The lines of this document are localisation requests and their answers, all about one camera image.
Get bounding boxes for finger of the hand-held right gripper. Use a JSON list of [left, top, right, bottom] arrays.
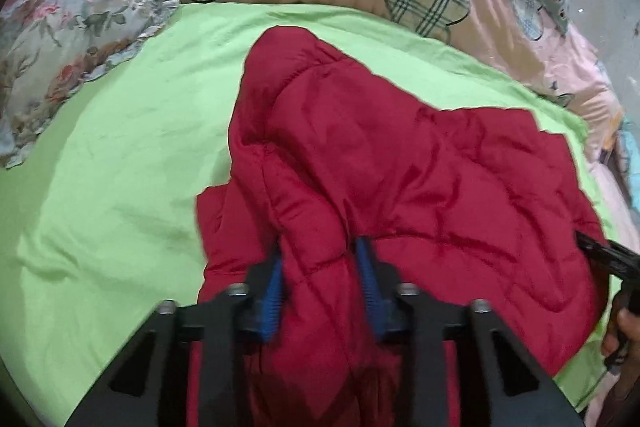
[[575, 229, 640, 281]]

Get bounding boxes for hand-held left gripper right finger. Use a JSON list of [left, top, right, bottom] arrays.
[[354, 237, 586, 427]]

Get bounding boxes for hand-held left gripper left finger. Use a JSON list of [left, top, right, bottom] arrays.
[[65, 247, 287, 427]]

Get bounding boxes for red quilted jacket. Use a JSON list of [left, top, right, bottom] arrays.
[[186, 26, 608, 427]]

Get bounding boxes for person's right hand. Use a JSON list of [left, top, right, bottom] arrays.
[[601, 293, 640, 370]]

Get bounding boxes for green bed sheet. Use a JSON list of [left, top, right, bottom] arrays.
[[0, 2, 618, 427]]

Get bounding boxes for floral ruffled pillow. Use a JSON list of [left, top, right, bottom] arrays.
[[0, 0, 181, 170]]

